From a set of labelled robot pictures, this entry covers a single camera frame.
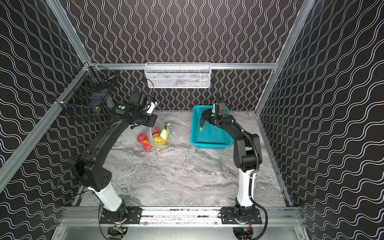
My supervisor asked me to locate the clear zip top bag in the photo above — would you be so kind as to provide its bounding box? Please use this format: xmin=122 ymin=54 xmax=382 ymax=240
xmin=137 ymin=121 xmax=174 ymax=151

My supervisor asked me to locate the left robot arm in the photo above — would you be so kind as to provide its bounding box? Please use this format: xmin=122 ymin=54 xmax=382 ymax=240
xmin=69 ymin=93 xmax=158 ymax=218

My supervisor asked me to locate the yellow lemon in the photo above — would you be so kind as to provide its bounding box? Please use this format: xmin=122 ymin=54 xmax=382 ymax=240
xmin=153 ymin=136 xmax=167 ymax=146

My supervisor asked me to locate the dark eggplant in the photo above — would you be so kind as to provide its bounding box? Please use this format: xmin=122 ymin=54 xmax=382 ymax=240
xmin=200 ymin=109 xmax=212 ymax=131

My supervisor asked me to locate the teal plastic basket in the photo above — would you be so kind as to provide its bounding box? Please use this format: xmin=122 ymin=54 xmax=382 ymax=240
xmin=190 ymin=105 xmax=233 ymax=150

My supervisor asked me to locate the clear wall-mounted basket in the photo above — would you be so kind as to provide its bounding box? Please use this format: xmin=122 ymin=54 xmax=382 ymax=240
xmin=145 ymin=62 xmax=212 ymax=89

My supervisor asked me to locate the black wire wall basket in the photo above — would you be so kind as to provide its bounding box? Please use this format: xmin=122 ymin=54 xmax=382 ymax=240
xmin=59 ymin=65 xmax=118 ymax=121

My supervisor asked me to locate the brass object in basket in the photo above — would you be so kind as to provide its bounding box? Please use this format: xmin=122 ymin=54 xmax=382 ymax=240
xmin=94 ymin=107 xmax=102 ymax=117

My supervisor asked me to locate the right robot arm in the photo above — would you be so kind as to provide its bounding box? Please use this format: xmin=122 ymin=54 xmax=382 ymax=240
xmin=200 ymin=101 xmax=262 ymax=209

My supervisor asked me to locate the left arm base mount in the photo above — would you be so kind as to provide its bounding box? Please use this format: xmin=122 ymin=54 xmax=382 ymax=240
xmin=99 ymin=207 xmax=143 ymax=225

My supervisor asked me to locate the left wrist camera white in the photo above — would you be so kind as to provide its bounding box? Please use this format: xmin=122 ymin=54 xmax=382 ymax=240
xmin=146 ymin=101 xmax=158 ymax=115

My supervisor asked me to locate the red tomato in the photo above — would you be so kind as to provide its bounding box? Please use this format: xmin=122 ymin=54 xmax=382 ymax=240
xmin=137 ymin=134 xmax=147 ymax=143
xmin=152 ymin=126 xmax=160 ymax=135

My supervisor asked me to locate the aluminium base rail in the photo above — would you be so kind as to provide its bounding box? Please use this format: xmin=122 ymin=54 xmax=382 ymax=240
xmin=60 ymin=207 xmax=301 ymax=228

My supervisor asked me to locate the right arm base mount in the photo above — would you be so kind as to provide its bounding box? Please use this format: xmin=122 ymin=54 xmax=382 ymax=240
xmin=217 ymin=206 xmax=263 ymax=225

